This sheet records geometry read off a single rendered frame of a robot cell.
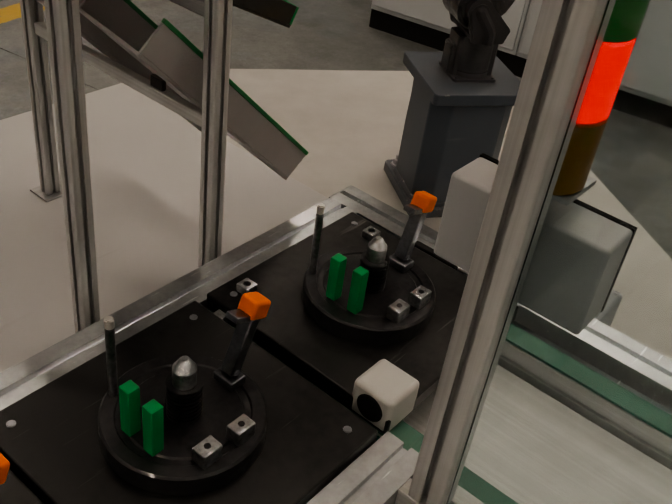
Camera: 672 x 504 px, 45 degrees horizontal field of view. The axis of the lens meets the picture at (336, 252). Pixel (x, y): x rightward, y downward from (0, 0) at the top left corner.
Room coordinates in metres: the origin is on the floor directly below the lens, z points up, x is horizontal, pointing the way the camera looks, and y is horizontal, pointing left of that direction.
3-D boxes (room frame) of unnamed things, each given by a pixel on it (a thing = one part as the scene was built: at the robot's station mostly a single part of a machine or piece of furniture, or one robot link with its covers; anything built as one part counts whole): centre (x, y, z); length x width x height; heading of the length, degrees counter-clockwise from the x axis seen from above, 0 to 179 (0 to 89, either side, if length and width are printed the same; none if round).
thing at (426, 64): (1.10, -0.15, 0.96); 0.15 x 0.15 x 0.20; 19
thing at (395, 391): (0.54, -0.06, 0.97); 0.05 x 0.05 x 0.04; 55
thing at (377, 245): (0.67, -0.04, 1.04); 0.02 x 0.02 x 0.03
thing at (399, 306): (0.63, -0.07, 1.00); 0.02 x 0.01 x 0.02; 145
